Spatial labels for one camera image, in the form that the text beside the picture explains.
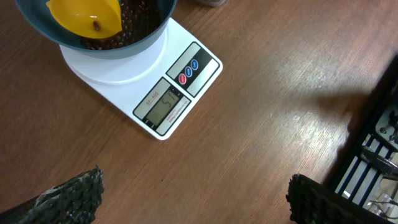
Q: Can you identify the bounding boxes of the red adzuki beans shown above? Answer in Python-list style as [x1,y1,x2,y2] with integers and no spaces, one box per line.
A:
[81,0,160,50]

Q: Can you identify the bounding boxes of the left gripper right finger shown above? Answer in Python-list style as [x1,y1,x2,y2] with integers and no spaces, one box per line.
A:
[286,174,389,224]

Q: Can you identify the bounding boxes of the yellow plastic measuring scoop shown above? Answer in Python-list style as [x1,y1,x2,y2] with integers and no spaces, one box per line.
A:
[46,0,122,39]

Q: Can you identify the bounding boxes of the blue plastic bowl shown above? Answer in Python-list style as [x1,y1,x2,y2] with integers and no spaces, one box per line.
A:
[15,0,177,59]

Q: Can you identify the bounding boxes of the white digital kitchen scale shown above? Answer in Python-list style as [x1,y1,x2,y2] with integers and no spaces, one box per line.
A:
[60,19,223,140]

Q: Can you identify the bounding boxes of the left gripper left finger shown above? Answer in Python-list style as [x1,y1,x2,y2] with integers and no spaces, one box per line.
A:
[1,167,104,224]

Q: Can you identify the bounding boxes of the clear plastic bean container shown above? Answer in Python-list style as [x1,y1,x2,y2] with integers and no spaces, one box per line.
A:
[196,0,227,7]

